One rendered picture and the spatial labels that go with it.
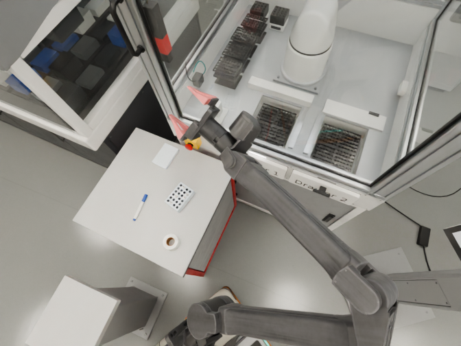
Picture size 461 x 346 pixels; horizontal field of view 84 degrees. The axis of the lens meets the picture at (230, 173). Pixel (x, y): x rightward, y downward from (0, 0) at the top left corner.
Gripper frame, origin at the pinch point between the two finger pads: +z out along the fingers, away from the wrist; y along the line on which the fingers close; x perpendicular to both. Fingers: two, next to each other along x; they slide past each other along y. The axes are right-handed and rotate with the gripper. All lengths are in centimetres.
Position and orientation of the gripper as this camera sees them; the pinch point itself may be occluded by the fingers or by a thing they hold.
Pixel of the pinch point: (180, 102)
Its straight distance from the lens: 73.8
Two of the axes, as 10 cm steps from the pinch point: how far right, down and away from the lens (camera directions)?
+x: 3.0, -3.1, 9.0
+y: -6.0, 6.7, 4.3
